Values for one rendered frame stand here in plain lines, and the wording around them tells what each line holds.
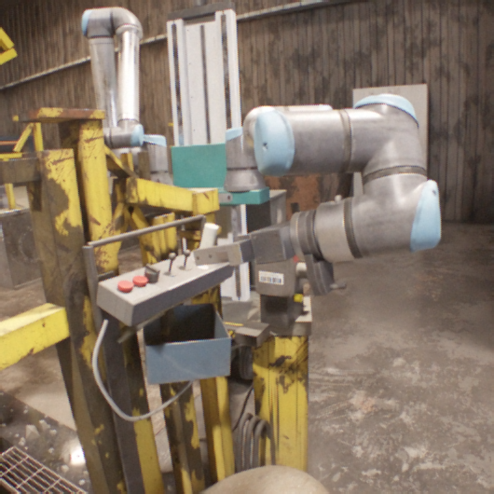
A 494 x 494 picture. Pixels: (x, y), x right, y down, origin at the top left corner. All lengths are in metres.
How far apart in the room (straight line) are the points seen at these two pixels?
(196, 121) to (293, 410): 1.42
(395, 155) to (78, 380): 0.64
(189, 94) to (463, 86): 4.76
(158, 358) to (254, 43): 6.60
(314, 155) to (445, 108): 5.69
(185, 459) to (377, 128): 0.93
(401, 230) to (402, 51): 5.87
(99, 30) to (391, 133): 1.55
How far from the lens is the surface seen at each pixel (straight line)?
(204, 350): 0.78
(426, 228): 0.52
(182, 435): 1.08
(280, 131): 0.52
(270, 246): 0.55
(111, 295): 0.67
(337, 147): 0.53
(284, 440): 1.26
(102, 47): 1.91
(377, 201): 0.53
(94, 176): 0.72
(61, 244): 0.68
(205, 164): 1.89
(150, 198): 0.82
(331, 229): 0.54
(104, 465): 0.88
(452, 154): 6.16
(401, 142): 0.55
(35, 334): 0.68
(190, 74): 2.05
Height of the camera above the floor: 1.08
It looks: 14 degrees down
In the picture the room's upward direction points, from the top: 3 degrees counter-clockwise
